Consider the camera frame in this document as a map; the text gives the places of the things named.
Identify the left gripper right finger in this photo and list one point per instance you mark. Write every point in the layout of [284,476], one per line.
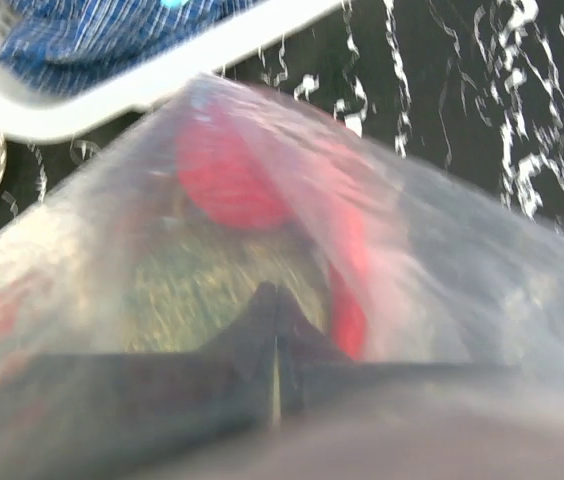
[350,420]

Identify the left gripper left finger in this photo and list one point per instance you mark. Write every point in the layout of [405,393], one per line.
[77,416]

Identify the clear zip top bag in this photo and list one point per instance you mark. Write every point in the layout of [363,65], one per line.
[453,277]

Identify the red fake chili pepper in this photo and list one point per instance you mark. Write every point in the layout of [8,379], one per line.
[348,322]

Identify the green fake melon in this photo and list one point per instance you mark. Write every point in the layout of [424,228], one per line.
[196,278]

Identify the red fake pomegranate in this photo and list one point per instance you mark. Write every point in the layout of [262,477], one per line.
[223,177]

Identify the white basket with clothes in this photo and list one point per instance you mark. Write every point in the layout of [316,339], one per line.
[29,115]

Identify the blue checkered cloth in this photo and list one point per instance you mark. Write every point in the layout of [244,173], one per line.
[63,48]

